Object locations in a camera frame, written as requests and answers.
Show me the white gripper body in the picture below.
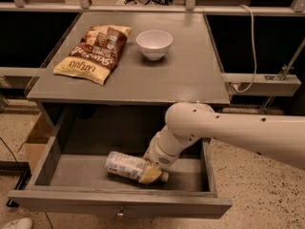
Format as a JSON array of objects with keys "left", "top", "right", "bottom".
[{"left": 144, "top": 137, "right": 179, "bottom": 168}]

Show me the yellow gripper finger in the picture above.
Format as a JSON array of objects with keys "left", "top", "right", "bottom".
[{"left": 138, "top": 163, "right": 162, "bottom": 185}]

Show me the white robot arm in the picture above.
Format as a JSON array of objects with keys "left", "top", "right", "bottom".
[{"left": 144, "top": 102, "right": 305, "bottom": 170}]

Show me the grey open top drawer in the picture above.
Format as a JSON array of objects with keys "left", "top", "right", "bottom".
[{"left": 8, "top": 106, "right": 233, "bottom": 219}]

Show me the grey cabinet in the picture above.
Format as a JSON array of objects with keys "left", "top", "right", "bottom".
[{"left": 26, "top": 11, "right": 232, "bottom": 145}]

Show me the white bowl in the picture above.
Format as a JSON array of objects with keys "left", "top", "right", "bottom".
[{"left": 136, "top": 30, "right": 173, "bottom": 60}]

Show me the brown yellow chip bag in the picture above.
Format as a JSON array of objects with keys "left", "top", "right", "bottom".
[{"left": 53, "top": 25, "right": 132, "bottom": 85}]

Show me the cardboard box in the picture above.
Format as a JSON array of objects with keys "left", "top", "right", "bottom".
[{"left": 20, "top": 114, "right": 53, "bottom": 174}]

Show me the white shoe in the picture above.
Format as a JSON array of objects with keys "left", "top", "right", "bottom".
[{"left": 1, "top": 218, "right": 33, "bottom": 229}]

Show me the black floor cable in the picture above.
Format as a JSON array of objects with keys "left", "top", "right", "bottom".
[{"left": 0, "top": 136, "right": 23, "bottom": 177}]

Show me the white cable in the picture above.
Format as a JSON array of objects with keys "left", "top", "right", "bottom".
[{"left": 231, "top": 4, "right": 257, "bottom": 94}]

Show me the metal railing frame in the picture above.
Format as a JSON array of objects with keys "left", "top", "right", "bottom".
[{"left": 0, "top": 0, "right": 305, "bottom": 17}]

